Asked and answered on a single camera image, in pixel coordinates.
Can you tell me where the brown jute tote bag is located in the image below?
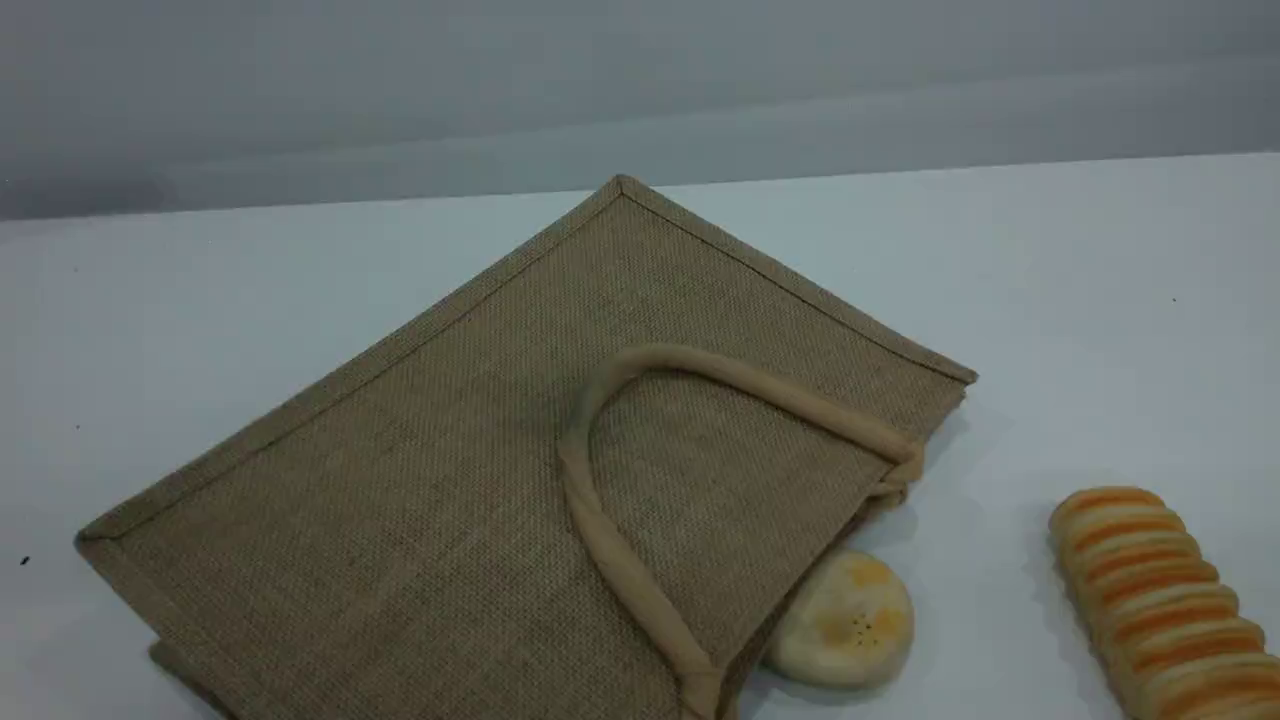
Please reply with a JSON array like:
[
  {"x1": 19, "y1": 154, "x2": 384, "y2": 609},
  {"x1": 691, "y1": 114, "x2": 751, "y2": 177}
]
[{"x1": 75, "y1": 173, "x2": 979, "y2": 720}]

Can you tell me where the long striped bread loaf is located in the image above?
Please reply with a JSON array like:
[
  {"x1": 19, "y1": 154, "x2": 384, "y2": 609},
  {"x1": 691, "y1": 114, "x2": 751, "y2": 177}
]
[{"x1": 1048, "y1": 486, "x2": 1280, "y2": 720}]

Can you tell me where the round pale bun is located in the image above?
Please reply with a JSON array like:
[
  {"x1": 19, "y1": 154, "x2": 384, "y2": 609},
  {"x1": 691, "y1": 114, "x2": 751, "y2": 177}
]
[{"x1": 765, "y1": 548, "x2": 915, "y2": 691}]

